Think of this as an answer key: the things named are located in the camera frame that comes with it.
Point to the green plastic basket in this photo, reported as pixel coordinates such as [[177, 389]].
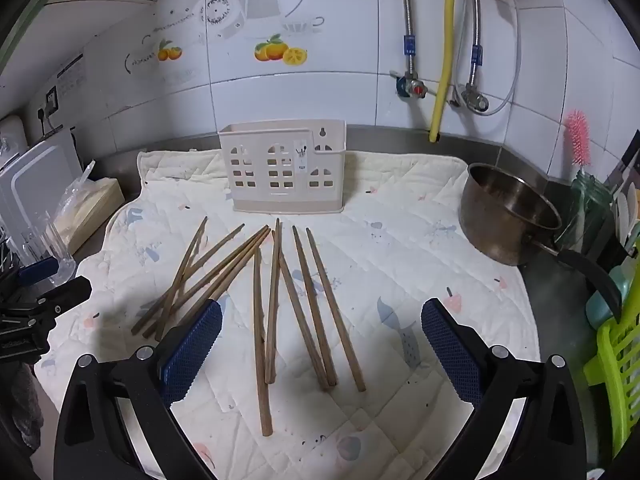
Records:
[[612, 375]]

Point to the wall socket with plug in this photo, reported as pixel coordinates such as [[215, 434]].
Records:
[[50, 102]]

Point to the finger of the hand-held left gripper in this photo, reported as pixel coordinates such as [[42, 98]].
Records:
[[60, 299], [39, 270]]

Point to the pink bottle brush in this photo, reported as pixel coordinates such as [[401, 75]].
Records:
[[577, 135]]

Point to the white plastic cutting board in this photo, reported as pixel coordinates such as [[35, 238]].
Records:
[[35, 195]]

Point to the white plastic spoon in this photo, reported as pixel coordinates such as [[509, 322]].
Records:
[[624, 210]]

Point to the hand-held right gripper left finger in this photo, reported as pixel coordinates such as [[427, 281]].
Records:
[[192, 350]]

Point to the beige plastic chopstick holder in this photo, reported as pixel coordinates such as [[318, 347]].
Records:
[[250, 132]]

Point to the green glass jar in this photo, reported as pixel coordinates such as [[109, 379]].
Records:
[[587, 210]]

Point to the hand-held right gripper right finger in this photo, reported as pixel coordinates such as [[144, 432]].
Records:
[[452, 355]]

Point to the clear drinking glass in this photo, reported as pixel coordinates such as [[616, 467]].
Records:
[[50, 245]]

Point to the metal water valve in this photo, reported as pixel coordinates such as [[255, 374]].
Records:
[[472, 96]]

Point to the brown wooden chopstick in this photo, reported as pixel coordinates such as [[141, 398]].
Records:
[[250, 251], [261, 340], [315, 310], [216, 251], [335, 310], [274, 300], [182, 280], [225, 264], [301, 317]]

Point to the thin white tube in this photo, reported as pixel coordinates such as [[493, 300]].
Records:
[[519, 55]]

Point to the teal cup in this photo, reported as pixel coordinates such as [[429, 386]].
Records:
[[600, 310]]

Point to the cream quilted printed mat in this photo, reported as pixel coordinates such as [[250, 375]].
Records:
[[400, 260]]

